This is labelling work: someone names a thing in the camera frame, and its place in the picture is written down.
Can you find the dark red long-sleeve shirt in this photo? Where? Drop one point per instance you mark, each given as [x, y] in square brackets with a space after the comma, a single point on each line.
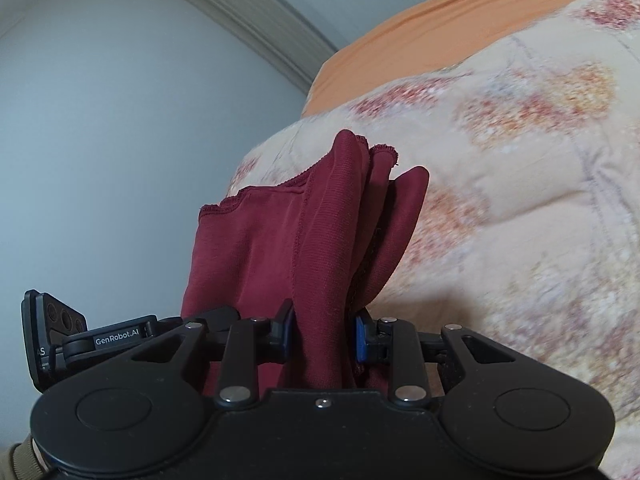
[328, 239]

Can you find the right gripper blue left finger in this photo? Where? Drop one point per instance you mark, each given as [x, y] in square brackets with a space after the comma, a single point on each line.
[253, 342]

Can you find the floral beige quilt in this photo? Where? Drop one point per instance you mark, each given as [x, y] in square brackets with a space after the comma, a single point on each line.
[529, 233]

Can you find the orange bed sheet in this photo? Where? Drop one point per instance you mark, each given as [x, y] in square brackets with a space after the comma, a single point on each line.
[429, 36]

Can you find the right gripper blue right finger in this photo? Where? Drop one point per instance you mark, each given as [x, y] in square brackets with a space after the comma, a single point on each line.
[389, 350]

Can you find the beige left curtain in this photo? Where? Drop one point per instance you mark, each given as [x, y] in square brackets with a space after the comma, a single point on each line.
[275, 31]

